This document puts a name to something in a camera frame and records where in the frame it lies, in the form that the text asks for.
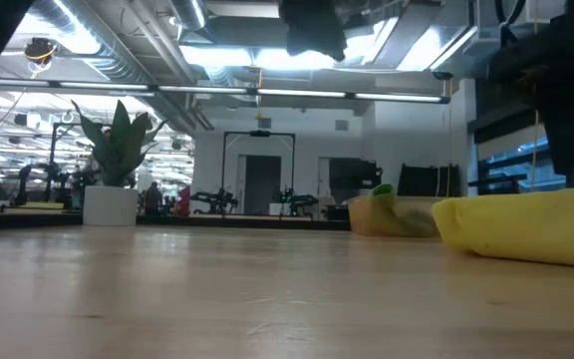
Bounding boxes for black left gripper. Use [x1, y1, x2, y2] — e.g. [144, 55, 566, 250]
[279, 0, 349, 63]

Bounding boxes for yellow microfiber towel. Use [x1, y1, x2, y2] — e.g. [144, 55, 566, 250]
[430, 186, 574, 270]

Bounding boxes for green microfiber towel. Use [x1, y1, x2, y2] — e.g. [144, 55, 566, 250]
[371, 182, 403, 235]

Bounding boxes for translucent orange plastic basket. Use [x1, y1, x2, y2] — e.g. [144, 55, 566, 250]
[347, 194, 445, 238]

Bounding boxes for bright ceiling light panel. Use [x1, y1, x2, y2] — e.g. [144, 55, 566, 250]
[179, 44, 338, 71]

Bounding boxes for black background monitor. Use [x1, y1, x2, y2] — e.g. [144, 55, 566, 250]
[329, 157, 384, 190]

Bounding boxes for black equipment cases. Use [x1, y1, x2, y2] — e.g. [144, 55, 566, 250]
[397, 163, 461, 198]

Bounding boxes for white ceiling air unit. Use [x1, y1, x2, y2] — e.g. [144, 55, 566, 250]
[508, 0, 567, 29]

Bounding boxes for background work table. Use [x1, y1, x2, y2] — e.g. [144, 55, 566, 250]
[189, 212, 318, 221]

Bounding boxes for red background object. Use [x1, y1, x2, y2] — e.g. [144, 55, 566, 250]
[175, 186, 192, 216]

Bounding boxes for person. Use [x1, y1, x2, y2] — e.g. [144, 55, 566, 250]
[144, 180, 164, 216]

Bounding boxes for potted green plant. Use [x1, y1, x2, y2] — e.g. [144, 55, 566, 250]
[71, 99, 164, 228]

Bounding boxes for black ceiling dome device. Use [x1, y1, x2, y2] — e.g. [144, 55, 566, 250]
[22, 37, 59, 66]

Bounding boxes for black gantry frame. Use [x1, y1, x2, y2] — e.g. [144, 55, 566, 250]
[46, 122, 99, 200]
[221, 130, 297, 216]

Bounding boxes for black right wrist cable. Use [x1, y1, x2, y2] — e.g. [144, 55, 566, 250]
[494, 0, 528, 49]

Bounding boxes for silver ribbed ceiling duct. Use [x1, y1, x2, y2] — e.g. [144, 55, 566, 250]
[27, 0, 151, 89]

